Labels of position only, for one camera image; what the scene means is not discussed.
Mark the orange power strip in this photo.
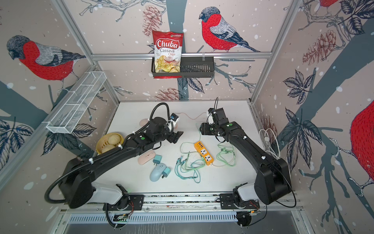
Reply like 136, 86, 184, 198
194, 141, 214, 166

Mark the teal charger plug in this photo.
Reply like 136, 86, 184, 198
153, 155, 162, 165
162, 167, 171, 178

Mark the light blue computer mouse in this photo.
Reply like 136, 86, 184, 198
150, 163, 166, 182

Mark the teal charging cable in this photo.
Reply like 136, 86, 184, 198
174, 155, 206, 183

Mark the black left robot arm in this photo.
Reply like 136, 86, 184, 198
44, 112, 182, 209

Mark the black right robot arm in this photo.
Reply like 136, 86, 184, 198
199, 99, 297, 208

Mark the flat pink computer mouse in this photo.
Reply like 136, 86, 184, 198
138, 150, 156, 165

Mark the yellow bowl with buns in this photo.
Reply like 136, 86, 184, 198
96, 132, 124, 155

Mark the red Chuba cassava chips bag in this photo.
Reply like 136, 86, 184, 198
153, 31, 184, 73

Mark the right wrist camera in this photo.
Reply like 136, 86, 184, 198
206, 108, 216, 125

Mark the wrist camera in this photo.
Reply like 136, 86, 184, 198
206, 108, 216, 125
170, 113, 179, 129

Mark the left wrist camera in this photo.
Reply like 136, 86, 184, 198
170, 113, 179, 129

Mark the pink charging cable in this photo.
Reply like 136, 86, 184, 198
175, 112, 208, 121

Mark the black wire wall basket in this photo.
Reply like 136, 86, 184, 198
151, 57, 215, 79

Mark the white coiled power cable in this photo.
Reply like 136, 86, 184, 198
258, 128, 282, 160

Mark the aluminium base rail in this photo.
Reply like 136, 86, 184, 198
63, 193, 302, 227

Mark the white wire mesh shelf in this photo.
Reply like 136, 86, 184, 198
46, 71, 107, 134

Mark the horizontal aluminium frame bar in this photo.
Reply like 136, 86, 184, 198
91, 52, 273, 61

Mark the right rear frame post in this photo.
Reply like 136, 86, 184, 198
250, 0, 302, 104

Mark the aluminium frame corner post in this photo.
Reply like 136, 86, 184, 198
52, 0, 120, 105

